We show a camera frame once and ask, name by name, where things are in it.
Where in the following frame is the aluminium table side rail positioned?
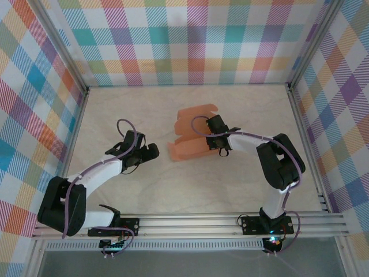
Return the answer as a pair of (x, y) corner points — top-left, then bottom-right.
(287, 83), (331, 214)
(59, 86), (92, 185)

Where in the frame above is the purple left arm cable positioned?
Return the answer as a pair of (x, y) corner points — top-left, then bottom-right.
(61, 118), (136, 257)

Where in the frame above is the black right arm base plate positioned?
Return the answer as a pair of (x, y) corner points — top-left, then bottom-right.
(240, 215), (295, 235)

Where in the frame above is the aluminium frame post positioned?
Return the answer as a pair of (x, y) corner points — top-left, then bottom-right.
(287, 0), (347, 90)
(27, 0), (89, 96)

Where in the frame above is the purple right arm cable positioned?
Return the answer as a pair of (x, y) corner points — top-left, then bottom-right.
(191, 114), (304, 256)

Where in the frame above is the slotted grey cable duct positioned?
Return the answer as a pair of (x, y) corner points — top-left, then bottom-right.
(46, 238), (266, 250)

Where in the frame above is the aluminium mounting rail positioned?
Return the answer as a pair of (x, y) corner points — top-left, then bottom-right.
(31, 213), (349, 240)

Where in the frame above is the orange paper box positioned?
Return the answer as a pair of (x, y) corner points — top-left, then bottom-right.
(168, 104), (220, 162)

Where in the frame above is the grey metal panel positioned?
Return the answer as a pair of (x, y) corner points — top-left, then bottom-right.
(37, 249), (347, 277)

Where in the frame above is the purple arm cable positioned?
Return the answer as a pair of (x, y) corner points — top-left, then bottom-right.
(191, 114), (304, 256)
(61, 118), (136, 257)

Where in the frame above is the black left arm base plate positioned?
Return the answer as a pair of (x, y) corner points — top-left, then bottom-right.
(88, 218), (141, 237)

